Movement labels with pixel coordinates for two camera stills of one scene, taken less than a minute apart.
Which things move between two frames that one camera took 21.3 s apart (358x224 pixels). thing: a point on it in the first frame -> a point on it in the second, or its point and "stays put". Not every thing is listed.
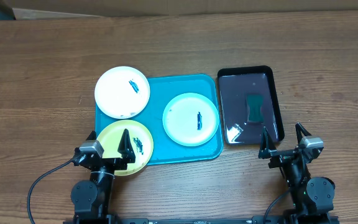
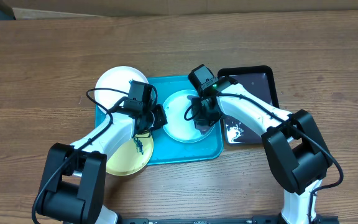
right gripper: [267, 150] -> [198, 117]
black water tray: [249, 104] stays put
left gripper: [126, 154] -> [161, 119]
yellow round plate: [140, 140] stays put
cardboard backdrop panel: [45, 9] stays put
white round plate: [122, 92] stays put
